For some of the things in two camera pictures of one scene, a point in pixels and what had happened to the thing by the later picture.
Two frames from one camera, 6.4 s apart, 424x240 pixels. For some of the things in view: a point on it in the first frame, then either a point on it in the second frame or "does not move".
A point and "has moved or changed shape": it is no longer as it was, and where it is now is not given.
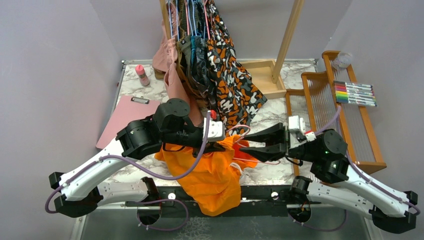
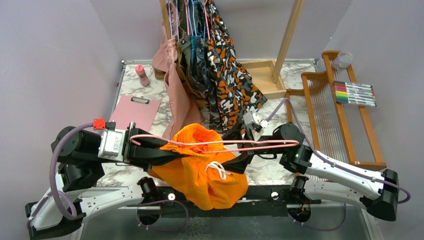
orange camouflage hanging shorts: (237, 96) does not move
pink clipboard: (129, 109) does not move
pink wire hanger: (249, 131) has moved or changed shape
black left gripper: (212, 146) -> (148, 154)
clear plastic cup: (343, 60) does not move
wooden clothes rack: (269, 75) does not move
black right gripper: (273, 136) -> (238, 164)
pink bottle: (144, 78) does not move
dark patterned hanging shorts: (199, 57) does not move
